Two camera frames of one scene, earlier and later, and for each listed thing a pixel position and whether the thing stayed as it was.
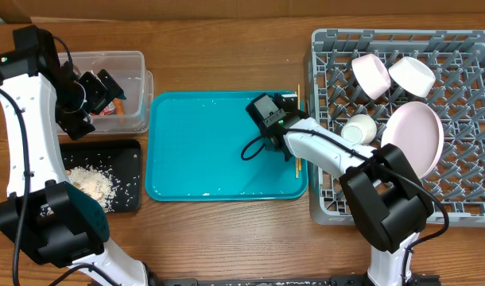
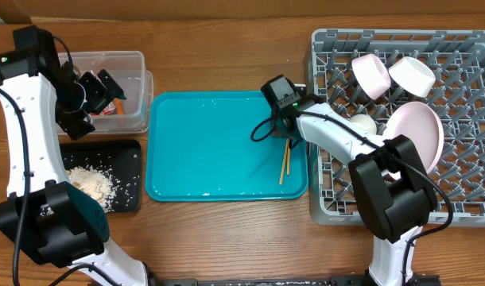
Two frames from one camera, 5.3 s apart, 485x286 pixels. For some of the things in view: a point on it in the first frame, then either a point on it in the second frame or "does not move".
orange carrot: x=118 y=106 does not move
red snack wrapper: x=107 y=110 does not move
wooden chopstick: x=296 y=168 → x=284 y=164
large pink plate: x=417 y=129 does not move
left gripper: x=102 y=96 does not move
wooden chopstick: x=298 y=160 → x=288 y=157
